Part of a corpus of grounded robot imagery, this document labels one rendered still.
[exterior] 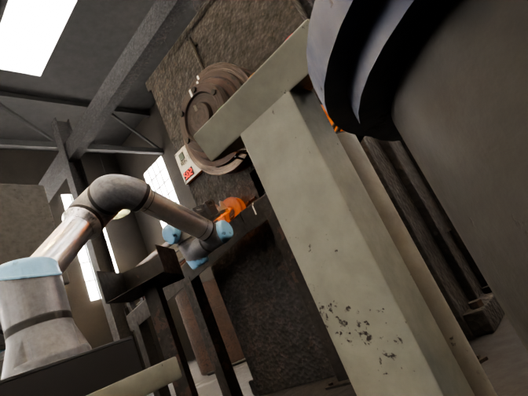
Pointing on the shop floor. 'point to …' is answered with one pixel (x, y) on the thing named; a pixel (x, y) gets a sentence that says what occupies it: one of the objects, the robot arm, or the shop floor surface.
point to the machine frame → (301, 13)
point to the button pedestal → (334, 231)
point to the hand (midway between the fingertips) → (229, 210)
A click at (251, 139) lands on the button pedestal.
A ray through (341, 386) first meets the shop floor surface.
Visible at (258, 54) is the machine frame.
